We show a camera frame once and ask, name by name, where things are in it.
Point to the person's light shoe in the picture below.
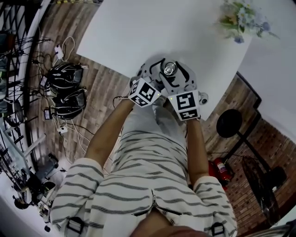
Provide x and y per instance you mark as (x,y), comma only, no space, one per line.
(159,103)

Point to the white frame glass desk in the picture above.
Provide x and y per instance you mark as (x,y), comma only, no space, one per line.
(12,152)

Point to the black standing fan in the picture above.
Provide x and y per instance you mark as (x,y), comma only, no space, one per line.
(229,123)

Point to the black round stool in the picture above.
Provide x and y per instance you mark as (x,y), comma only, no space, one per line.
(18,110)

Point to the white power strip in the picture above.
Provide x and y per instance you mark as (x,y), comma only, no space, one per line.
(62,129)
(59,51)

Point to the small metal jar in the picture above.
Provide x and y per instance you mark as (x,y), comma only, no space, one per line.
(162,72)

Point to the small screen device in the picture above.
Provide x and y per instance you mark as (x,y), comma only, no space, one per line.
(47,114)
(44,81)

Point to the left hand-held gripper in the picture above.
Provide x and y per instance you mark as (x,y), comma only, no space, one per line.
(143,92)

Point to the person's right forearm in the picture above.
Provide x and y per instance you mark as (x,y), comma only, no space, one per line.
(196,148)

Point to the pale flower bouquet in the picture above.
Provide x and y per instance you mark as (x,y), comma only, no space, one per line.
(240,18)

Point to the round silver metal knob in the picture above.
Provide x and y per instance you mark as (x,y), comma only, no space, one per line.
(170,68)

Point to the person's left forearm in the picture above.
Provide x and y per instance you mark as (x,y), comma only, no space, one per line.
(106,134)

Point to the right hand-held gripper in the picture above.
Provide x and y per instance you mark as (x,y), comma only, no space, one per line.
(185,104)

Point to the white table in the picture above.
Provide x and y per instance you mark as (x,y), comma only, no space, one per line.
(150,30)

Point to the person's striped white shirt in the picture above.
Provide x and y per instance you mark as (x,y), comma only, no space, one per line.
(143,169)

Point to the person's grey trousers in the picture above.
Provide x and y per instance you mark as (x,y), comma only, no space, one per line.
(141,118)

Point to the person's bare chest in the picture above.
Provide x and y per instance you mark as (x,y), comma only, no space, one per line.
(152,224)

